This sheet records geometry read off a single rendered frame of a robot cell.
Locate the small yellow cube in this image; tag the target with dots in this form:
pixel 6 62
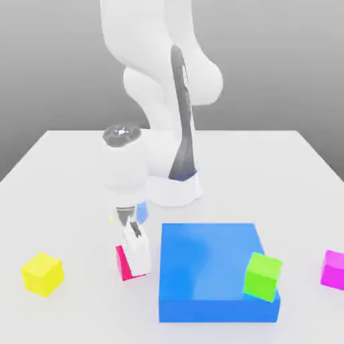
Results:
pixel 42 274

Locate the small red cube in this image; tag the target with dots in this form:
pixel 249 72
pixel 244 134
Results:
pixel 123 264

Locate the small green cube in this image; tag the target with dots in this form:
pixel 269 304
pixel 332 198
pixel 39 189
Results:
pixel 262 276

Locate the small magenta cube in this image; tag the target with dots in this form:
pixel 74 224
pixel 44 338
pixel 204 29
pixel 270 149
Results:
pixel 333 270

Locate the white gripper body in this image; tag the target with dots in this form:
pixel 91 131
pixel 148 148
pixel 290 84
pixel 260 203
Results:
pixel 137 254

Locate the large blue box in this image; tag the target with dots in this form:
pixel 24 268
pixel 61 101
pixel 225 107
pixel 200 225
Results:
pixel 204 271

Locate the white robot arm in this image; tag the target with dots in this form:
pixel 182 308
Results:
pixel 161 80

